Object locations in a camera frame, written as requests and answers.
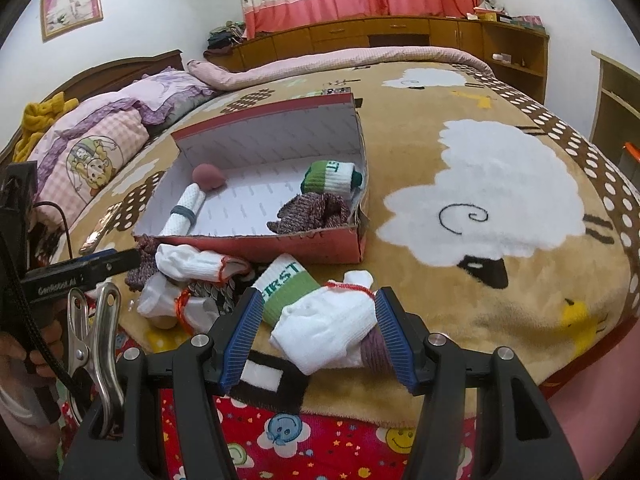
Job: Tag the yellow knitted cloth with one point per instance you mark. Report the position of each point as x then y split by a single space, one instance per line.
40 115

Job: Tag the purple knit sock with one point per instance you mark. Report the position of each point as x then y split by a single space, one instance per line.
315 212
142 267

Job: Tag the white socks red tie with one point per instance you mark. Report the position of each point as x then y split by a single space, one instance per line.
192 262

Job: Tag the pink bed cover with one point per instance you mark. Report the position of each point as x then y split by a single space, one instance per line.
575 420

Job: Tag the wooden headboard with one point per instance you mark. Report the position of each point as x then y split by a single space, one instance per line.
100 72

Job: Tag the pile of clothes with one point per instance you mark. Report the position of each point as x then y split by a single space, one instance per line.
222 40

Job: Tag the wooden cabinet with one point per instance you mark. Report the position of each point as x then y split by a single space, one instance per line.
400 27

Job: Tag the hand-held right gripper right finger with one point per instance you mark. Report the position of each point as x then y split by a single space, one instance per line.
395 340

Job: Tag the framed wall picture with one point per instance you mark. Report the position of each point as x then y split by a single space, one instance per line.
72 2

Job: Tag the person's left forearm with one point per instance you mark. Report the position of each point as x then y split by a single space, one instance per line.
25 440

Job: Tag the person's left hand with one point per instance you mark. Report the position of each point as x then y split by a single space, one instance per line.
15 355

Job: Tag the pink checked cartoon pillow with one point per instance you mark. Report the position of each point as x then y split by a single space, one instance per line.
90 155

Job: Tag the shiny flat object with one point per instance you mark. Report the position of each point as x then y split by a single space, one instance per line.
100 230

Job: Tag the flat boxes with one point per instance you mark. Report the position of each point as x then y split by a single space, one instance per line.
522 22

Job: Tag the purple ruffled pillow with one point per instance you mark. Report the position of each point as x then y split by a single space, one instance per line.
170 90

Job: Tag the light wooden shelf unit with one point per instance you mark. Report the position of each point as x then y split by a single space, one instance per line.
615 90

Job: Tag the beige sock ball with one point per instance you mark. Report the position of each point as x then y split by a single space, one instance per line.
162 322

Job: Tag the green and white sock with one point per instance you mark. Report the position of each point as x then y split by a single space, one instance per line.
327 176
287 295

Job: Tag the pink cardboard shoe box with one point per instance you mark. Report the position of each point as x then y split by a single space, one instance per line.
240 195

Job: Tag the white towel roll grey band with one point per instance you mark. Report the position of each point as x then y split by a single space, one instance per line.
180 215

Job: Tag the mauve sock ball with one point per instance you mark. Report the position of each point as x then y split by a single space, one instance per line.
207 176

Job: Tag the orange object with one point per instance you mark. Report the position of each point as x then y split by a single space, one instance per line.
632 152

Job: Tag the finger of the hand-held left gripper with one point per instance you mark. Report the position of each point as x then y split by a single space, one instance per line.
80 272

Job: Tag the red printed bedsheet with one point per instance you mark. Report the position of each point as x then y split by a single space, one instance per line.
325 450

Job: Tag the yellow tissue box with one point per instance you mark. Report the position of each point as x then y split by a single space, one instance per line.
487 12

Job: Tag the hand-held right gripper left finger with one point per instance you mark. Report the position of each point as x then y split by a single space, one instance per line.
242 340

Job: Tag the sheep printed blanket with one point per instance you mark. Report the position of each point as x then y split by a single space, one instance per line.
500 310

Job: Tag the pink quilt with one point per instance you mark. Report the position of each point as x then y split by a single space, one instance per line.
350 57

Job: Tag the small white item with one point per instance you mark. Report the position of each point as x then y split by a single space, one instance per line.
500 56

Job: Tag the wave patterned sock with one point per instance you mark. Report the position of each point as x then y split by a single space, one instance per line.
215 292

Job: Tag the metal spring clip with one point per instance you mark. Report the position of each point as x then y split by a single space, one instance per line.
107 360

